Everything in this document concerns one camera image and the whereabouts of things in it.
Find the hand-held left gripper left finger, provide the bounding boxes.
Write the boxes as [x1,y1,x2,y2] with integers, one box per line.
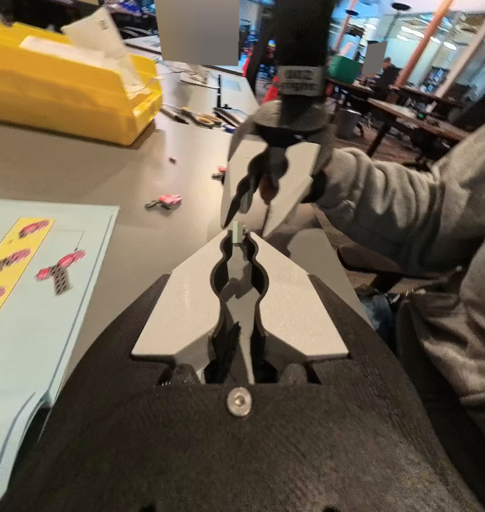
[131,231,232,382]

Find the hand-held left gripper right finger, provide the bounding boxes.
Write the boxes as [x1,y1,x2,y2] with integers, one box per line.
[248,232,349,369]

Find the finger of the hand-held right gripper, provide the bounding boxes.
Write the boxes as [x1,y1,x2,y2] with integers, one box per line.
[262,142,321,237]
[220,136,267,229]

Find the person's right forearm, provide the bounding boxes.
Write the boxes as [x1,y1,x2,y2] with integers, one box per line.
[315,146,483,281]

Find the grey metallic pouch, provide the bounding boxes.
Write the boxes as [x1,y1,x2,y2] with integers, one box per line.
[214,108,244,129]

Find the green bag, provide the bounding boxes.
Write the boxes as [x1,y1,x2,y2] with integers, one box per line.
[328,54,364,85]

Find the scissors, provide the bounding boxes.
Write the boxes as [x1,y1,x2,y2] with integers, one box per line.
[182,106,224,129]

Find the orange traffic cone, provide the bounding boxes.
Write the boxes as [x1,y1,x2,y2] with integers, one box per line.
[262,76,280,105]

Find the grey trash can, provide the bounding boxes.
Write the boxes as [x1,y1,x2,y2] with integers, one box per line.
[335,109,364,139]

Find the black upright stand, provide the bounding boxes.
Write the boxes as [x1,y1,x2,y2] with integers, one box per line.
[214,74,244,111]

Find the pink and grey brick assembly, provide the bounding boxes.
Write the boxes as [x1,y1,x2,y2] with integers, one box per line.
[145,193,183,210]

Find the person's jeans leg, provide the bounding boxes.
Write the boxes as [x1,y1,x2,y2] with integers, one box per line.
[362,292,401,349]

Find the black marker pen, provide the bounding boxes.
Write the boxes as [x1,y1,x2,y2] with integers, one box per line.
[160,103,190,125]

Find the open instruction booklet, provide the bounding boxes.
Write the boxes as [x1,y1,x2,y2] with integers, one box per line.
[0,198,120,509]

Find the wooden table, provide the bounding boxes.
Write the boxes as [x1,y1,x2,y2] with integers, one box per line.
[366,98,469,158]

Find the person's grey sweatshirt torso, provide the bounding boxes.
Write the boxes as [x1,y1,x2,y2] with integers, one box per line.
[398,116,485,449]

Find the yellow plastic bin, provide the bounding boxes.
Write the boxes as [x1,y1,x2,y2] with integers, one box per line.
[0,16,163,145]

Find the pile of white paper bags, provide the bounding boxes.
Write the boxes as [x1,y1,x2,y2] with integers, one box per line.
[20,6,155,98]

